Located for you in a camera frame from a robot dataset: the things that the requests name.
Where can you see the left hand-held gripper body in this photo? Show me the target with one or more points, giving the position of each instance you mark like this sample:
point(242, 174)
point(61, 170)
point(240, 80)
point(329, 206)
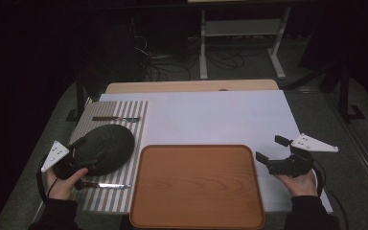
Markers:
point(55, 156)

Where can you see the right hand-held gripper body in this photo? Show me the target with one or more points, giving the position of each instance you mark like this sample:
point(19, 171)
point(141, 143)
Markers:
point(295, 164)

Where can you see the dark green oval plate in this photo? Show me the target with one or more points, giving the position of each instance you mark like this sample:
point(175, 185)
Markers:
point(111, 143)

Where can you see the person's right hand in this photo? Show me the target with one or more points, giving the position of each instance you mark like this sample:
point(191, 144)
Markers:
point(300, 187)

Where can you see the person's left hand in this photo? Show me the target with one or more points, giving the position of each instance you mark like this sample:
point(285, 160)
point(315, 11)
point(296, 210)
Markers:
point(62, 187)

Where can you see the striped placemat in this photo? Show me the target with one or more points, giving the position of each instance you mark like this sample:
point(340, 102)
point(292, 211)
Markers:
point(113, 199)

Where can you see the black metal stand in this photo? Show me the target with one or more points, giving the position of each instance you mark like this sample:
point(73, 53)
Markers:
point(345, 96)
point(80, 96)

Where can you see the white table sheet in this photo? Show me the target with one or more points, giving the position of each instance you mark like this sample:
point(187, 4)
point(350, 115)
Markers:
point(211, 118)

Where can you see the brown wooden tray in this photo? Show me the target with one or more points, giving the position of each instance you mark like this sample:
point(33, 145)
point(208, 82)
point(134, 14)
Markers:
point(196, 188)

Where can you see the white metal table frame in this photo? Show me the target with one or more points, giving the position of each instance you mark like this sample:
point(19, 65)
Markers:
point(203, 57)

